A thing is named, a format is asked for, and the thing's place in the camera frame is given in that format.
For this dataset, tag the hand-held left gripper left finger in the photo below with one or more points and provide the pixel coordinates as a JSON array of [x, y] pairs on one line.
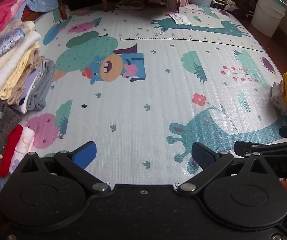
[[83, 155]]

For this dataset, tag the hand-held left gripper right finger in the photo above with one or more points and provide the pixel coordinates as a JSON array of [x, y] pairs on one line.
[[203, 155]]

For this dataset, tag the stack of pastel folded clothes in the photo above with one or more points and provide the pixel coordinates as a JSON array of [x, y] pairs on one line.
[[16, 62]]

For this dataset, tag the white printed garment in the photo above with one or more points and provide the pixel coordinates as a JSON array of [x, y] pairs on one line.
[[24, 142]]

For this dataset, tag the red garment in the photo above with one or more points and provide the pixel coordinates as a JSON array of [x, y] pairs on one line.
[[9, 150]]

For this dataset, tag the cartoon printed play mat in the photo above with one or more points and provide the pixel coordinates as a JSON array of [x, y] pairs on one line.
[[146, 80]]

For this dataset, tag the white plastic bucket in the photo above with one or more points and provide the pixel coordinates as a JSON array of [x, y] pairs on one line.
[[266, 17]]

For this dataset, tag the crumpled white paper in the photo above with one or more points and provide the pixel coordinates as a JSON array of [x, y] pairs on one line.
[[181, 19]]

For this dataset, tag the dark cloth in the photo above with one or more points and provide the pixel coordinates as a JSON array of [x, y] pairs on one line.
[[229, 5]]

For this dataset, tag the light blue cloth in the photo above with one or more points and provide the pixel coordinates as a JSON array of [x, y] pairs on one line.
[[43, 3]]

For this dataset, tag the stack of newspapers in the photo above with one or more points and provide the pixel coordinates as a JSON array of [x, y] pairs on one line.
[[129, 3]]

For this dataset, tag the pink printed blanket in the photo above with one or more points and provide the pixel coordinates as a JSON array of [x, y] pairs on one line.
[[6, 7]]

